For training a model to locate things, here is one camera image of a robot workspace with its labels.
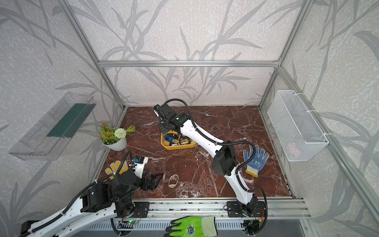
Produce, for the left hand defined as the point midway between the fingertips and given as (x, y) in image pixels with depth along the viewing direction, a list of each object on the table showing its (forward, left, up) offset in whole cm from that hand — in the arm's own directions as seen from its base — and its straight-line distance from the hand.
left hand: (158, 175), depth 71 cm
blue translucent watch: (+28, -1, -10) cm, 30 cm away
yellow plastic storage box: (+26, -9, -12) cm, 30 cm away
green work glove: (-19, -17, -12) cm, 29 cm away
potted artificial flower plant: (+22, +30, -3) cm, 38 cm away
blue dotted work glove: (+13, -57, -15) cm, 61 cm away
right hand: (+28, 0, +6) cm, 29 cm away
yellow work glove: (+9, +31, -15) cm, 36 cm away
